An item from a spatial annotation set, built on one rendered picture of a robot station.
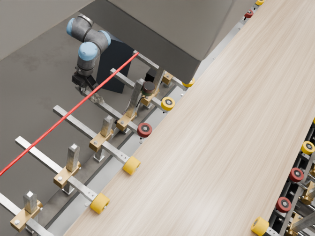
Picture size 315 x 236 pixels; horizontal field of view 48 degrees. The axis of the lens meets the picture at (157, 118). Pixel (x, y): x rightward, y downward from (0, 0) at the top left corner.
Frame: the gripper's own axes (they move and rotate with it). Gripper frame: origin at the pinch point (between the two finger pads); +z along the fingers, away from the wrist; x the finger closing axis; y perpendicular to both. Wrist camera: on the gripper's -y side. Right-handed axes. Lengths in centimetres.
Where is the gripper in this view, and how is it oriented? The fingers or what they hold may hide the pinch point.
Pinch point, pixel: (84, 94)
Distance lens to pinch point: 210.9
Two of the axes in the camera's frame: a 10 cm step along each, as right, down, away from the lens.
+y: -8.0, -5.9, 1.3
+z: -2.7, 5.4, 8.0
